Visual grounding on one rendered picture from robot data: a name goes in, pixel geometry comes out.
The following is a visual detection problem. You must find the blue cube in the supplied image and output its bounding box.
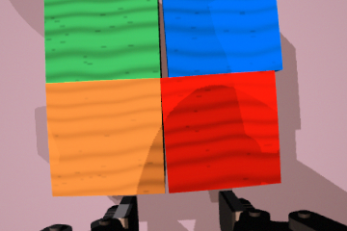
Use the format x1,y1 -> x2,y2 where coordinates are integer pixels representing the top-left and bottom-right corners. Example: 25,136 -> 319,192
163,0 -> 282,78

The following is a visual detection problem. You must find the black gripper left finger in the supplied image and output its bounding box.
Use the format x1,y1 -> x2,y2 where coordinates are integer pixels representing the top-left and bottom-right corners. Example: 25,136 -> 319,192
41,195 -> 139,231

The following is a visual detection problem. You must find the green cube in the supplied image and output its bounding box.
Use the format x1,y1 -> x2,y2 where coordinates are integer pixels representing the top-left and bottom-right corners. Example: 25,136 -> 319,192
44,0 -> 162,84

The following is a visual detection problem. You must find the red wooden cube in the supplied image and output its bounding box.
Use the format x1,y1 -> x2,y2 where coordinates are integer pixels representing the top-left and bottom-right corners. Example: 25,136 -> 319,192
160,70 -> 281,193

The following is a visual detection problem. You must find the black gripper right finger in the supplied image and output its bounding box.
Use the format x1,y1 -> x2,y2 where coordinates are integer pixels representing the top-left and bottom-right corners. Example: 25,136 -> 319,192
219,191 -> 347,231

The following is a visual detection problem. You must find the orange wooden cube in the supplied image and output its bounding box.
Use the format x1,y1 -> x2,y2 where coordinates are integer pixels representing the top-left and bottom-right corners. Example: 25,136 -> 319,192
45,78 -> 166,196

